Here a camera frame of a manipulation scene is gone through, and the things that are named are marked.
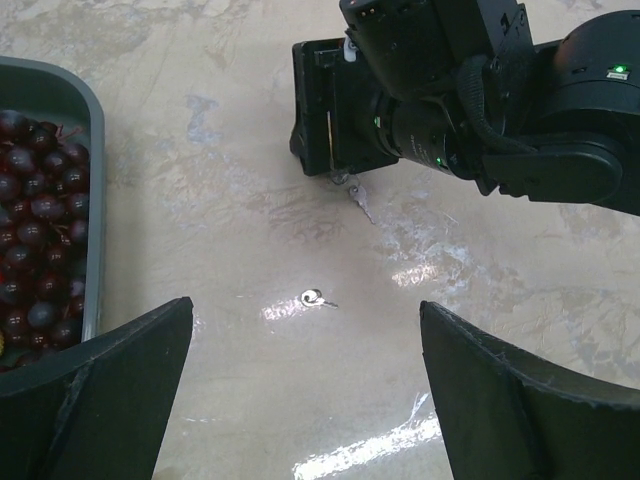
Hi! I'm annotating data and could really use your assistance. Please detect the dark green fruit tray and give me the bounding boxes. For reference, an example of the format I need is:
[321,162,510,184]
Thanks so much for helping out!
[1,57,105,350]

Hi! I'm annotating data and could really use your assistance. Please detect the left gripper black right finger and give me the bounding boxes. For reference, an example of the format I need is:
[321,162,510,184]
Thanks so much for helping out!
[420,301,639,479]

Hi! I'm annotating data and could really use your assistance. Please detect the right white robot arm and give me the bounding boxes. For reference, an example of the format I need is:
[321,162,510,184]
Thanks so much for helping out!
[289,1,639,215]

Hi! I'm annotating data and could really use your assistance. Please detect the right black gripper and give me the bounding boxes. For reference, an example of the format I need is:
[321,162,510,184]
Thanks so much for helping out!
[289,1,530,176]

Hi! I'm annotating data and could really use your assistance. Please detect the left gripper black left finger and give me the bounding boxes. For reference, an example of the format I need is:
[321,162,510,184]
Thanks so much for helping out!
[1,297,193,479]

